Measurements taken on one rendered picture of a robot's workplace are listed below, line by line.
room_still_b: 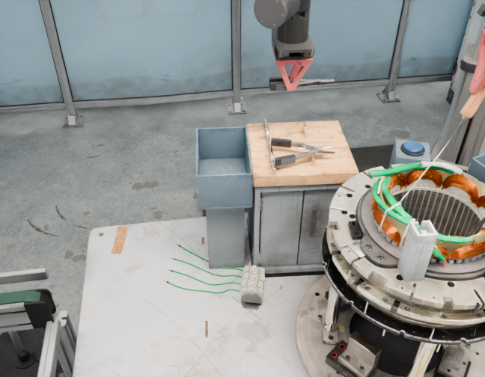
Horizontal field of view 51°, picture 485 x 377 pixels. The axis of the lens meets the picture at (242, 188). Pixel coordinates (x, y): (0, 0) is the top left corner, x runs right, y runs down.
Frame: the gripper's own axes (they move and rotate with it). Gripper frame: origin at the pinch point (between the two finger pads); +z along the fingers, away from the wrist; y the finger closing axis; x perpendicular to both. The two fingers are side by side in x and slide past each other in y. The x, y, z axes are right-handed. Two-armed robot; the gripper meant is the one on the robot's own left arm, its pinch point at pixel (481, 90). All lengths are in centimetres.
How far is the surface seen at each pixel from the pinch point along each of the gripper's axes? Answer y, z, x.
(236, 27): -37, 74, 222
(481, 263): 11.8, 20.6, -7.0
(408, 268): 0.7, 22.9, -11.1
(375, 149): 60, 100, 191
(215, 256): -20, 59, 19
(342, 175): -4.9, 28.4, 17.4
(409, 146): 8.9, 23.9, 31.1
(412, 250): -0.5, 19.7, -11.3
